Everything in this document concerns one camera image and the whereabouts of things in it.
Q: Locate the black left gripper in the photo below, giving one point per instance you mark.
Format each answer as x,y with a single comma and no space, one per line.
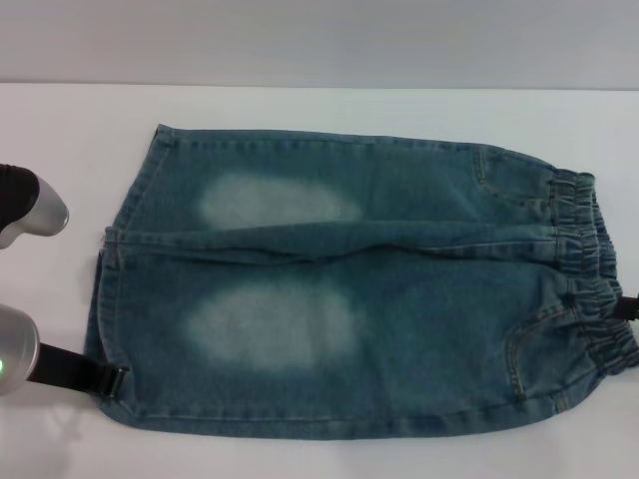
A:
65,379

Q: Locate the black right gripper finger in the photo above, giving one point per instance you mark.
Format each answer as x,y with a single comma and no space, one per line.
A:
633,309

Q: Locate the blue denim shorts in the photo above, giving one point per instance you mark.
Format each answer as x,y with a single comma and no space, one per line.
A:
349,309

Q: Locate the left wrist camera housing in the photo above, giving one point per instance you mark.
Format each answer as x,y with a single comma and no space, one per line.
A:
42,209

